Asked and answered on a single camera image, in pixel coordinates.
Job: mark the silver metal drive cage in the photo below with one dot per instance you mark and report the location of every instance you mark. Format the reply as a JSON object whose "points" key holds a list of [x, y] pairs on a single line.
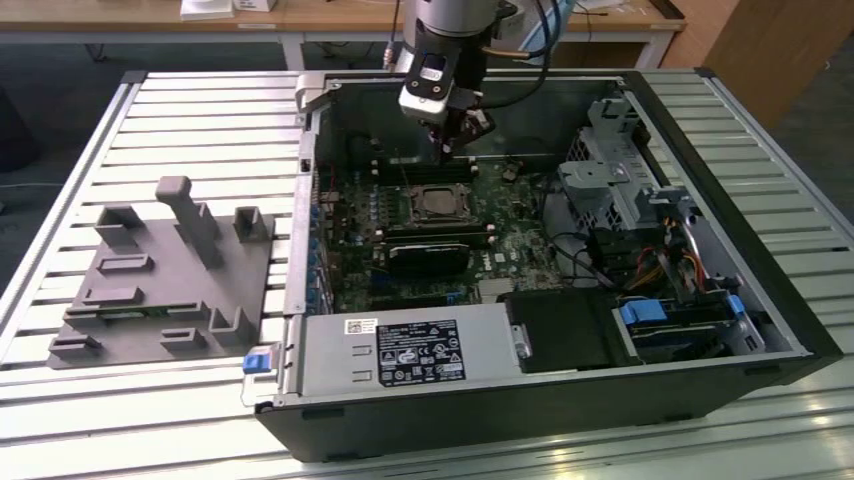
{"points": [[587, 180]]}

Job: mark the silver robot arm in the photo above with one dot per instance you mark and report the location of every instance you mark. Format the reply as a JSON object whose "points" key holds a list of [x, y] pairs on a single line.
{"points": [[447, 20]]}

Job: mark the black graphics card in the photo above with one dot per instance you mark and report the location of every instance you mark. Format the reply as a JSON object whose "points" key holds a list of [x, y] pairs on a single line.
{"points": [[427, 257]]}

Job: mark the white box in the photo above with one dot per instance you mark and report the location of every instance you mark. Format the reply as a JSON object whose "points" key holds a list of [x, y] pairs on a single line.
{"points": [[254, 5], [207, 10]]}

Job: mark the green RAM stick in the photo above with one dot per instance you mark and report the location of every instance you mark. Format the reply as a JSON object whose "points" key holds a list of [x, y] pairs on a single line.
{"points": [[153, 313]]}

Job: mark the small blue clip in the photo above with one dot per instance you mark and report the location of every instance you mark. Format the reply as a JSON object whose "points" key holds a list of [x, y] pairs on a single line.
{"points": [[735, 306]]}

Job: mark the black RAM stick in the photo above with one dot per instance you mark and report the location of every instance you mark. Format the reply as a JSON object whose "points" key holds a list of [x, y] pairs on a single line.
{"points": [[434, 235]]}

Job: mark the wooden cabinet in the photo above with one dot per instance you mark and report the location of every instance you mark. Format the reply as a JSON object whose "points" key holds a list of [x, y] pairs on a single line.
{"points": [[767, 50]]}

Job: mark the hard disk in blue carrier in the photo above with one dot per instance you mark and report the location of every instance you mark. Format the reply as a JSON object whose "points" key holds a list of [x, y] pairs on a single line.
{"points": [[643, 312]]}

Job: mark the wooden desk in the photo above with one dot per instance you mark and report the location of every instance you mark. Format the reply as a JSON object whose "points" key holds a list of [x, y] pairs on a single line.
{"points": [[133, 22]]}

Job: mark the grey parts rack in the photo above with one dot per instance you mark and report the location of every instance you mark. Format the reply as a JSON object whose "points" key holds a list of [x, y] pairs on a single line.
{"points": [[167, 280]]}

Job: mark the CPU socket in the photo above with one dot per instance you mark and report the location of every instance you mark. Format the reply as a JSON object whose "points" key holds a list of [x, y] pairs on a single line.
{"points": [[411, 218]]}

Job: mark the silver CPU plate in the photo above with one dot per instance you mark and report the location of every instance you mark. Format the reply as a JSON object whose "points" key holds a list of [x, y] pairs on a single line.
{"points": [[443, 201]]}

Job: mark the black plastic shroud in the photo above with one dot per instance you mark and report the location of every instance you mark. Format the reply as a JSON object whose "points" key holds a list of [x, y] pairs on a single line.
{"points": [[567, 330]]}

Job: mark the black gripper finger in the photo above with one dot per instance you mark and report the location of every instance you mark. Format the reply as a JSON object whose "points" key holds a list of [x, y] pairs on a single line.
{"points": [[444, 142], [479, 127]]}

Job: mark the silver power supply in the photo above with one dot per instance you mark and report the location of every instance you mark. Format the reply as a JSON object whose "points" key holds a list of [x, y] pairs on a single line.
{"points": [[334, 350]]}

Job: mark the green motherboard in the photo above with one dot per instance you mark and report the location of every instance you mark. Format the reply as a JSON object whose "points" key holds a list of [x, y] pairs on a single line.
{"points": [[520, 235]]}

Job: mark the blue case latch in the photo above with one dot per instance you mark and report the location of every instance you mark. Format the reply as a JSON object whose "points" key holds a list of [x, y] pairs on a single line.
{"points": [[259, 362]]}

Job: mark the black PC case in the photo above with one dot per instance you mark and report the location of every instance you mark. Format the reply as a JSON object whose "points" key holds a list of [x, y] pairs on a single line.
{"points": [[467, 425]]}

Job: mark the small silver heatsink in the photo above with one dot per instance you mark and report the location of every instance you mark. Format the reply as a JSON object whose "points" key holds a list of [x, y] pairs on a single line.
{"points": [[496, 289]]}

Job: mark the pale blue teach pendant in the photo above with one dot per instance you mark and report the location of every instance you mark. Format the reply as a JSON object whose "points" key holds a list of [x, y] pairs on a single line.
{"points": [[566, 12]]}

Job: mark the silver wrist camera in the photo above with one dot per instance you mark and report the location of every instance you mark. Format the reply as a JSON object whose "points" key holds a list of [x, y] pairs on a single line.
{"points": [[427, 85]]}

